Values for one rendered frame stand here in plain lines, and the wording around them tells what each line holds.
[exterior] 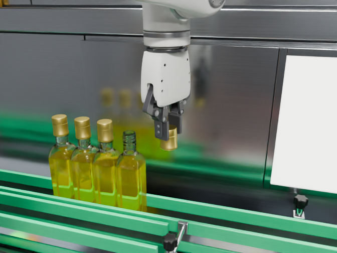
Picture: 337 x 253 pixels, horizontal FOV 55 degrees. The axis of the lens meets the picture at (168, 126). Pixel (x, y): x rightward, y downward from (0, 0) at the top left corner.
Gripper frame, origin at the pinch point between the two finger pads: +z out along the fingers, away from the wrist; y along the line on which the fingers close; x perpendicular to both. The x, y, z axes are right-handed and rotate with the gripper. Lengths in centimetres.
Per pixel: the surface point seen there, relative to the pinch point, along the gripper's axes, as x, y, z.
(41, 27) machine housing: -41.1, -0.3, -17.7
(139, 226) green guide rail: -4.4, 5.4, 22.8
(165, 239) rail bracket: 7.5, 10.7, 16.8
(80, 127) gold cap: -19.8, 6.6, 2.7
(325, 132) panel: 23.3, -25.9, 4.3
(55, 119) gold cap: -25.4, 9.0, 1.3
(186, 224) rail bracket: 4.8, 0.5, 21.1
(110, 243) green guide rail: -4.7, 13.5, 22.0
